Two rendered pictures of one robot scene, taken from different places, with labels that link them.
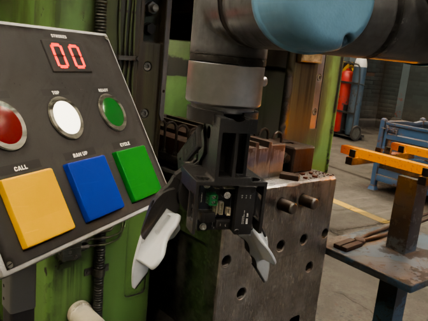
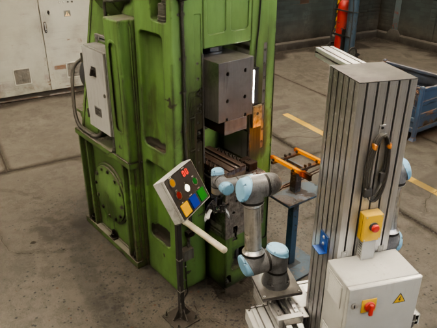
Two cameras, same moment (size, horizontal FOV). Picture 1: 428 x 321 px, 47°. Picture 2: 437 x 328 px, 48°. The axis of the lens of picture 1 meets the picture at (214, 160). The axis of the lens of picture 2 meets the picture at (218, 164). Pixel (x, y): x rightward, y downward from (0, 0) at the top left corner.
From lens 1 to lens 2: 2.46 m
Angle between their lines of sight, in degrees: 15
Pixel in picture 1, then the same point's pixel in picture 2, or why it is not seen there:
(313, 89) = (259, 134)
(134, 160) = (201, 191)
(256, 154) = (235, 170)
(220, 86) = (216, 192)
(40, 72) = (181, 179)
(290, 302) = not seen: hidden behind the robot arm
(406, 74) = not seen: outside the picture
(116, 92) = (194, 174)
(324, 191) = not seen: hidden behind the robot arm
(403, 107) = (398, 19)
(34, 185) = (185, 205)
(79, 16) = (179, 144)
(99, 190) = (195, 202)
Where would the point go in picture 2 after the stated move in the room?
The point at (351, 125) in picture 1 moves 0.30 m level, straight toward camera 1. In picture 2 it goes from (348, 46) to (346, 50)
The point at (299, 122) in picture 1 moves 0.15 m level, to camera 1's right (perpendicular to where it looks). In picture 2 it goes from (254, 147) to (274, 147)
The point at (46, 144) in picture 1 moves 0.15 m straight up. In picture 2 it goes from (185, 195) to (184, 174)
